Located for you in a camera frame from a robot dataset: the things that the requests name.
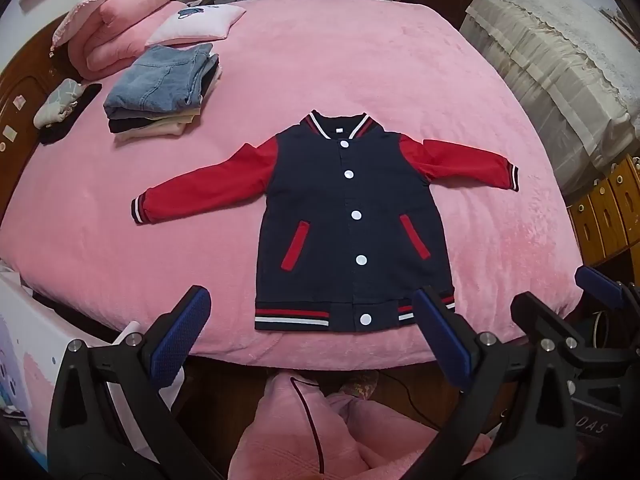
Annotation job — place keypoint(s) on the folded pink quilt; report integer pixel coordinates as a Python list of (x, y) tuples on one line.
[(120, 25)]

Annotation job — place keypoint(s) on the wooden headboard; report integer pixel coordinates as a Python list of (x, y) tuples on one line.
[(20, 105)]

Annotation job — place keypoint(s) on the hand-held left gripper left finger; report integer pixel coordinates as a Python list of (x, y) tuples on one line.
[(181, 329)]

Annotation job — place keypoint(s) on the folded cream garment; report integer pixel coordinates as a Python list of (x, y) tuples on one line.
[(165, 129)]

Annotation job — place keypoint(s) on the cream lace-covered furniture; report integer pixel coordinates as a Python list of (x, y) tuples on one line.
[(555, 70)]

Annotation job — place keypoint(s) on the stack of folded clothes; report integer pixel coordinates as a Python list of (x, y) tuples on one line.
[(150, 121)]

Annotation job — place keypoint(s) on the white and pink printed cushion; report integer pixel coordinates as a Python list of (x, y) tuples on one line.
[(197, 22)]

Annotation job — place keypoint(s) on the navy and red varsity jacket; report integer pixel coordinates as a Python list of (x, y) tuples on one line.
[(345, 220)]

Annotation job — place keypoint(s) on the folded blue jeans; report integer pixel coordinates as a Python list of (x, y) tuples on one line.
[(160, 77)]

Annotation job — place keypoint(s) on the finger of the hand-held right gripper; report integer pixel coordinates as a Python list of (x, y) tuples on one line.
[(537, 316), (600, 284)]

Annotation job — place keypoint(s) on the grey and white patterned cloth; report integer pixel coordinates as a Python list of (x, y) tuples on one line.
[(57, 102)]

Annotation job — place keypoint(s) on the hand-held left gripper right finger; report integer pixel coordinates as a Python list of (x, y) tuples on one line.
[(441, 331)]

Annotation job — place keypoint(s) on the pink plush bed blanket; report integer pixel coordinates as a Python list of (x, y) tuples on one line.
[(150, 260)]

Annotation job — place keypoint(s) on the wooden drawer cabinet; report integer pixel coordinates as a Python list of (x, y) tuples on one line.
[(607, 205)]

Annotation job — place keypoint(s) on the grey and black socks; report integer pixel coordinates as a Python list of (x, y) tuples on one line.
[(70, 120)]

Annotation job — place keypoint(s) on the person's pink fleece clothing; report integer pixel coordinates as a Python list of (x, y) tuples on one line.
[(325, 435)]

